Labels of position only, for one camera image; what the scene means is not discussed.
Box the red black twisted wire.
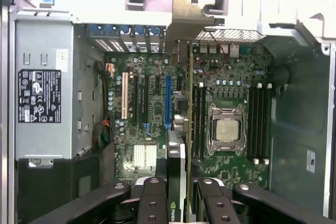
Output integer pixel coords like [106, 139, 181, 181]
[198, 27, 229, 76]

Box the multicolour wire bundle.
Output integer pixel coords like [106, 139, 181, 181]
[92, 118, 111, 148]

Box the metal CPU socket frame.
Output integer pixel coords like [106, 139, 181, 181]
[208, 102, 248, 153]

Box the green motherboard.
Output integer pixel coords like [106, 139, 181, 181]
[104, 41, 272, 190]

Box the braided black power cable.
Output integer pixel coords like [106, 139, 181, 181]
[93, 60, 116, 78]

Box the silver chipset heatsink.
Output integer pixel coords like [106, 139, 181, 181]
[133, 144, 158, 168]

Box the white expansion slot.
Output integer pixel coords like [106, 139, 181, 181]
[121, 71, 130, 120]

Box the grey power supply unit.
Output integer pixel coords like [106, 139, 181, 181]
[14, 11, 74, 161]

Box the long black expansion slot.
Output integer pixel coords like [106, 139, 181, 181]
[133, 73, 139, 125]
[143, 74, 149, 126]

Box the installed CPU with paste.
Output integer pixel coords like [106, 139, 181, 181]
[216, 118, 242, 141]

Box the blue expansion slot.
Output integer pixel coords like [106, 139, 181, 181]
[165, 75, 173, 131]

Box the open black PC case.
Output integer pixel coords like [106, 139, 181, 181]
[0, 0, 336, 224]

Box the black plastic cover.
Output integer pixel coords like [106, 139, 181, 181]
[16, 154, 116, 224]

